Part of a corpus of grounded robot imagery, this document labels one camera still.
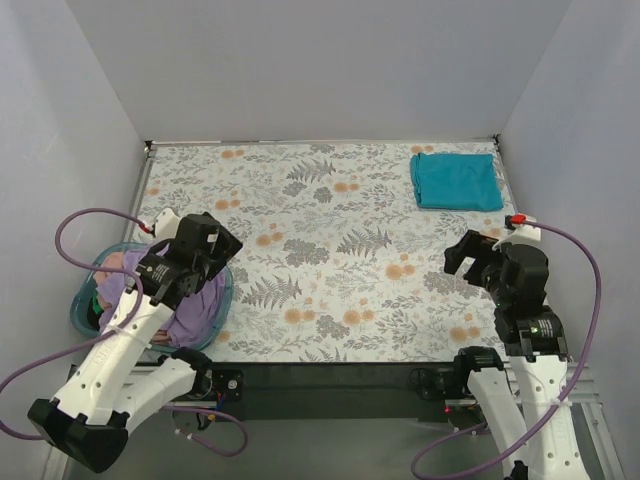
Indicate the teal plastic basket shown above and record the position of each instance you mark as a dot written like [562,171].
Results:
[87,322]

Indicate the green garment in basket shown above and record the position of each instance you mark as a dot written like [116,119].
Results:
[96,304]

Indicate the folded teal t shirt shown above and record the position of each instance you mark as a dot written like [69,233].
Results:
[453,181]

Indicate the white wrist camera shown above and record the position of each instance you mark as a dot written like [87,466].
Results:
[521,230]
[164,226]

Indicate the aluminium frame rail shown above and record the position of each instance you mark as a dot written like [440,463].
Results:
[601,455]

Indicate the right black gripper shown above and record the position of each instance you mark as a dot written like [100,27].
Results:
[473,256]

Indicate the pink t shirt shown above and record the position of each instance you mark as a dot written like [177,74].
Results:
[110,285]

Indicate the floral tablecloth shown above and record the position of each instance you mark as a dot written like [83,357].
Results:
[338,262]

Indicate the purple t shirt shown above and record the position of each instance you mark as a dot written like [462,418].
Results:
[192,322]

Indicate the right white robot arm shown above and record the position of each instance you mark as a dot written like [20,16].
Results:
[523,394]

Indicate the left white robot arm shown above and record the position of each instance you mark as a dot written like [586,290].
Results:
[91,417]

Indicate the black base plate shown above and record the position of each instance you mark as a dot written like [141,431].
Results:
[325,390]

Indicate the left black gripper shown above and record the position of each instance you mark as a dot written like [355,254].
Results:
[220,245]

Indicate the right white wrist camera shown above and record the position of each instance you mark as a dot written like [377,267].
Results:
[521,230]

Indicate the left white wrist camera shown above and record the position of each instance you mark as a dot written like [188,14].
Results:
[164,226]

